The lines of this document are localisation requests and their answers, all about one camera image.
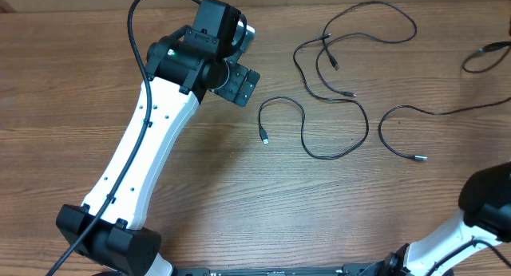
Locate black thin USB cable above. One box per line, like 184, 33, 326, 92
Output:
257, 32, 370, 161

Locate black USB cable metallic plugs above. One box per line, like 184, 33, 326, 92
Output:
315, 1, 418, 97

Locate black USB cable matte plugs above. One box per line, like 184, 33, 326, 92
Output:
378, 41, 510, 161

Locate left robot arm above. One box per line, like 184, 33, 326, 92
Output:
56, 0, 259, 275

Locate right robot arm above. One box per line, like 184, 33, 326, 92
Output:
378, 162, 510, 276

